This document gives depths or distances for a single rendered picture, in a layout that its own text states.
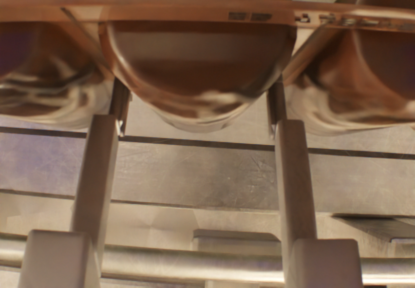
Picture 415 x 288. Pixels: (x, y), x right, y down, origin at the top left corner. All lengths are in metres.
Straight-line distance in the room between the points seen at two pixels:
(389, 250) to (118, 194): 0.18
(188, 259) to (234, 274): 0.02
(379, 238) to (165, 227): 0.29
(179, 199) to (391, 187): 0.14
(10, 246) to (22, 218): 0.35
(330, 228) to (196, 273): 0.22
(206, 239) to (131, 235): 0.32
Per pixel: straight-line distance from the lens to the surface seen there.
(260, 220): 0.61
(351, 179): 0.44
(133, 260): 0.27
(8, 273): 0.34
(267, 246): 0.29
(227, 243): 0.29
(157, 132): 0.43
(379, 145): 0.45
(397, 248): 0.33
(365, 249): 0.38
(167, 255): 0.27
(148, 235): 0.61
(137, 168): 0.43
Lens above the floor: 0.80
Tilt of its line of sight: 2 degrees down
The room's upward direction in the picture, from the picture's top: 176 degrees counter-clockwise
